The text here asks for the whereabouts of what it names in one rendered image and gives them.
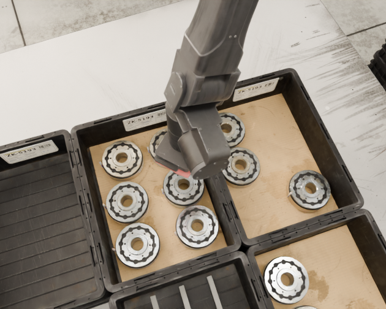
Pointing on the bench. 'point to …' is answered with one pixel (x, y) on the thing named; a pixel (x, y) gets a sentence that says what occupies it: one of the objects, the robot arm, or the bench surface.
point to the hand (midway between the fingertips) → (185, 158)
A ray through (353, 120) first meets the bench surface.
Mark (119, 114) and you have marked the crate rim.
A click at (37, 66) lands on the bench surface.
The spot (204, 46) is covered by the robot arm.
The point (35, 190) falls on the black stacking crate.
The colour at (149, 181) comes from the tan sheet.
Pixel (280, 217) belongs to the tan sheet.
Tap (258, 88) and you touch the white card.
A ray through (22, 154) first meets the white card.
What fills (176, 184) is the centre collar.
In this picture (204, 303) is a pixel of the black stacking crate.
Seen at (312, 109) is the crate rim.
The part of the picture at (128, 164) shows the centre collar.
